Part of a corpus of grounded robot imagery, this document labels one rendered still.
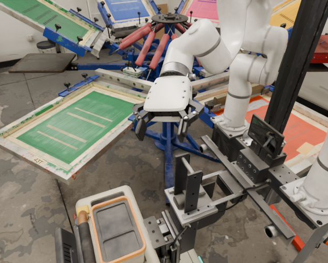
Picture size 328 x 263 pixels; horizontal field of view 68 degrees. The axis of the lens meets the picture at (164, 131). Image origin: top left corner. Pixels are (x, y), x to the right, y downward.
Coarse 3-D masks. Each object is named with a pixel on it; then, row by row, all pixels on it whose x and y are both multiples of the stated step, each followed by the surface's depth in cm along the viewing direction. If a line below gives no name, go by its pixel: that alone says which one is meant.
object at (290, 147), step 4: (224, 108) 153; (216, 112) 149; (220, 112) 149; (248, 112) 149; (292, 140) 128; (288, 144) 126; (292, 144) 126; (296, 144) 126; (300, 144) 126; (284, 148) 123; (288, 148) 123; (292, 148) 123; (296, 148) 123; (288, 152) 121; (292, 152) 121; (296, 152) 121; (288, 156) 119; (292, 156) 119
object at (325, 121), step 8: (216, 88) 166; (224, 88) 166; (200, 96) 158; (208, 96) 162; (296, 104) 150; (304, 112) 146; (312, 112) 143; (320, 120) 139; (216, 128) 137; (304, 160) 111; (312, 160) 111; (296, 168) 108; (304, 168) 108
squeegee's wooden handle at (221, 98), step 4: (256, 84) 156; (252, 88) 154; (256, 88) 157; (260, 88) 159; (252, 92) 157; (256, 92) 159; (260, 92) 161; (216, 96) 144; (220, 96) 144; (224, 96) 144; (216, 100) 143; (220, 100) 144; (224, 100) 146; (216, 104) 144; (224, 104) 148
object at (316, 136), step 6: (258, 96) 165; (294, 120) 143; (300, 120) 143; (306, 126) 138; (312, 126) 138; (312, 132) 134; (318, 132) 134; (324, 132) 134; (300, 138) 129; (306, 138) 129; (312, 138) 129; (318, 138) 129; (324, 138) 129; (312, 144) 126
